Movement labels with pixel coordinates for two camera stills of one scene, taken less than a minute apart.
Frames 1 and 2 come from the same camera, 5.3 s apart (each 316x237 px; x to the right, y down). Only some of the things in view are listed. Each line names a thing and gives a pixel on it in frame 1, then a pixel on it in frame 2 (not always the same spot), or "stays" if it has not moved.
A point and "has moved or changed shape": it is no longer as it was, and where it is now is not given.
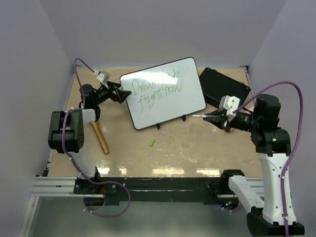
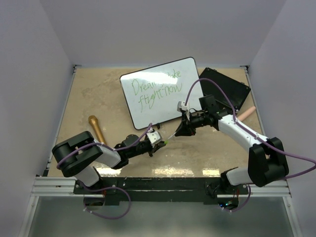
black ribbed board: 215,84 stays
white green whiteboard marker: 200,115 has moved or changed shape
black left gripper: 120,96 → 156,147
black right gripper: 219,121 → 186,128
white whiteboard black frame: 164,93 stays
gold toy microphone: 100,137 stays
